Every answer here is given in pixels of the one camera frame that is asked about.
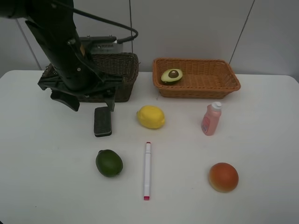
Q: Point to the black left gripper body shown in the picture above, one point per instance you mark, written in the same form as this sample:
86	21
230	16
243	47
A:
83	80

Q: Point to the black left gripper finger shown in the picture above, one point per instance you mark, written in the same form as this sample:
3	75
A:
110	101
66	99

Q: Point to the black whiteboard eraser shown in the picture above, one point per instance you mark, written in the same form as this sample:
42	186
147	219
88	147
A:
102	122

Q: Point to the yellow lemon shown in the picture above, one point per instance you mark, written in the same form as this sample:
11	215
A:
151	117

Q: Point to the green lime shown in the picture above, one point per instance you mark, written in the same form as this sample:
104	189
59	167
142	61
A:
109	163

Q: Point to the white pink marker pen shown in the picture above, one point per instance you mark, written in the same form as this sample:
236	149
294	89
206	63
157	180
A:
147	172

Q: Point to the halved avocado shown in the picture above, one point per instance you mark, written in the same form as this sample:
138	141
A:
171	76

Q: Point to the pink squeeze bottle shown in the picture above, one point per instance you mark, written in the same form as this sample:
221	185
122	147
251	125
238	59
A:
211	118

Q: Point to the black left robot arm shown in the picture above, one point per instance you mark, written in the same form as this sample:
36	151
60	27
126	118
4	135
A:
51	23

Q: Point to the dark brown wicker basket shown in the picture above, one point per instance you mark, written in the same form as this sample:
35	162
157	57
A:
125	65

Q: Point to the orange wicker basket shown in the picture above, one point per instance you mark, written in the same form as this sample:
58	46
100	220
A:
202	78

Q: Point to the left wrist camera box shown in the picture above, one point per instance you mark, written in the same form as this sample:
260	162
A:
101	44

